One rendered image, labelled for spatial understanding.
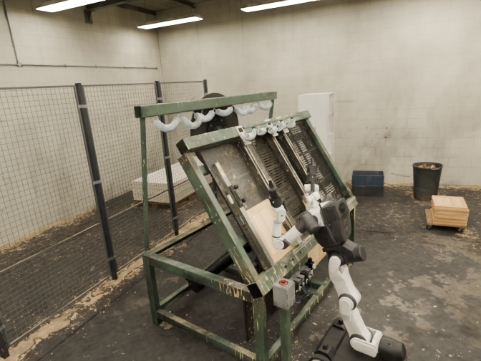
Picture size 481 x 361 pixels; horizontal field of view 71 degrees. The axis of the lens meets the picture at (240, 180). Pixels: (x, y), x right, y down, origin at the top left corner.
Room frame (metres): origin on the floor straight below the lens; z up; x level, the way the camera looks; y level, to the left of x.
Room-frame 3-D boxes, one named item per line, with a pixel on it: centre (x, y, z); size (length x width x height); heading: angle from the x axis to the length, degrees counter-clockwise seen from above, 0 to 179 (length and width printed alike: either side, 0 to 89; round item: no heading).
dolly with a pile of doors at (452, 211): (4.85, -3.11, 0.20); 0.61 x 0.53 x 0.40; 155
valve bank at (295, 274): (2.53, -0.46, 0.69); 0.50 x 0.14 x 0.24; 143
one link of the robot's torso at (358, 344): (2.25, -0.91, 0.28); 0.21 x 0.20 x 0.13; 53
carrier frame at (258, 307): (3.47, -0.20, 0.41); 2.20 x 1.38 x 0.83; 143
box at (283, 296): (2.13, -0.25, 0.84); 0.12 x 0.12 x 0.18; 53
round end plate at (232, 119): (3.64, 0.20, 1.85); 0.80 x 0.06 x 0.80; 143
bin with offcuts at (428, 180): (6.10, -3.49, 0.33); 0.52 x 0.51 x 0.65; 155
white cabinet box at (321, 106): (6.79, -1.60, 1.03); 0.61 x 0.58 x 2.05; 155
